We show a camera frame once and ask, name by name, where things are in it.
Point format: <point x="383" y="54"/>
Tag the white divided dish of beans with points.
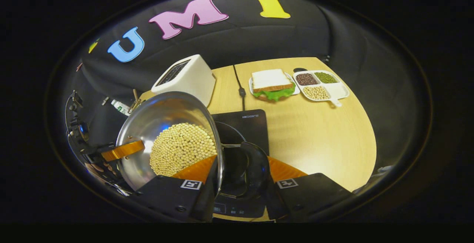
<point x="339" y="89"/>

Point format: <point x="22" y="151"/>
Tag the heap of yellow soybeans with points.
<point x="181" y="148"/>

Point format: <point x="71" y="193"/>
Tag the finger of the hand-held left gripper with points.
<point x="124" y="150"/>

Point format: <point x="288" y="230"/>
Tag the white bottle with green label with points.
<point x="120" y="107"/>

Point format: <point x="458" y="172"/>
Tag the sandwich with lettuce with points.
<point x="272" y="82"/>

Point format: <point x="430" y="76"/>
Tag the black induction cooktop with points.
<point x="251" y="128"/>

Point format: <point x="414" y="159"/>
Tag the white cloth clip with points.
<point x="105" y="100"/>

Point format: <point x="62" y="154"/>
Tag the black backdrop cloth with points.
<point x="259" y="39"/>

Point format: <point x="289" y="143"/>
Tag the white sandwich plate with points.
<point x="297" y="89"/>

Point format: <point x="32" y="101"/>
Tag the small black round object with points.
<point x="300" y="69"/>

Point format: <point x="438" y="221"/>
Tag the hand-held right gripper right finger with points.
<point x="314" y="191"/>

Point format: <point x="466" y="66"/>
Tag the white toaster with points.
<point x="192" y="80"/>

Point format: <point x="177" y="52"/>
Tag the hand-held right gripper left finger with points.
<point x="166" y="195"/>

